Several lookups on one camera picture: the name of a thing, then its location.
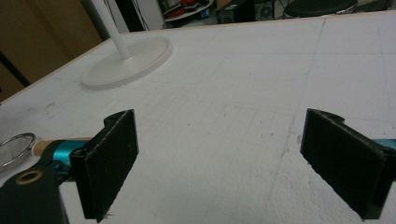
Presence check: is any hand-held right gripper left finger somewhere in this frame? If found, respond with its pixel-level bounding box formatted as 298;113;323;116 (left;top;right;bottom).
69;108;140;224

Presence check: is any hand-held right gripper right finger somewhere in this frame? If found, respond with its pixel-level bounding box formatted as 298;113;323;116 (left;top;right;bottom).
300;107;396;220

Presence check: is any white round-base lamp stand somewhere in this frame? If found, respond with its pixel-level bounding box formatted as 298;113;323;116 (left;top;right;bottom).
80;0;174;91

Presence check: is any brown curtain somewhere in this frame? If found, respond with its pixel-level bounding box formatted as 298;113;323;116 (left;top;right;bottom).
0;0;105;104

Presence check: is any black round stool seat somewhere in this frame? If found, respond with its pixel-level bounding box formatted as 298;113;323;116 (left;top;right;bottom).
283;0;359;19

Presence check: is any white round shelf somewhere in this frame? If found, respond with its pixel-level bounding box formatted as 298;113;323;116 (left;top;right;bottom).
163;0;217;23

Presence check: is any black computer case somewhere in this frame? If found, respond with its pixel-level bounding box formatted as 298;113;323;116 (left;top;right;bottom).
216;0;257;25

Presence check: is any metal mesh strainer wooden handle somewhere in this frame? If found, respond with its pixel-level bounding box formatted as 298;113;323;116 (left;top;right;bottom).
0;133;93;174

